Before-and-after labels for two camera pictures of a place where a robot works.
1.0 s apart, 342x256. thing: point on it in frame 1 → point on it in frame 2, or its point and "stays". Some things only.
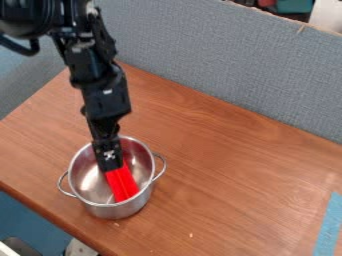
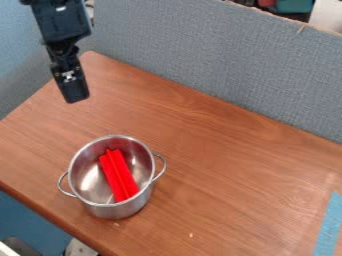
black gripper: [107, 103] → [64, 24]
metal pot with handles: [86, 182] stays
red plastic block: [122, 183] stays
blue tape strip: [326, 241] stays
